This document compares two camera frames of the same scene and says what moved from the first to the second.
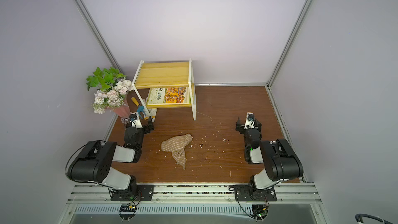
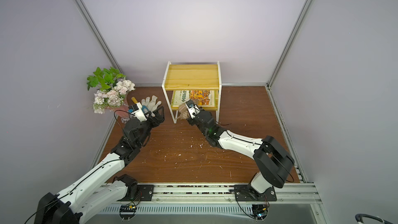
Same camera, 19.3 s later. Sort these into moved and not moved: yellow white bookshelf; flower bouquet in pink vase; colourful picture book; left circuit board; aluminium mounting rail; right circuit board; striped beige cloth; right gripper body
Moved: colourful picture book; right gripper body; striped beige cloth; yellow white bookshelf
Not moved: right circuit board; aluminium mounting rail; flower bouquet in pink vase; left circuit board
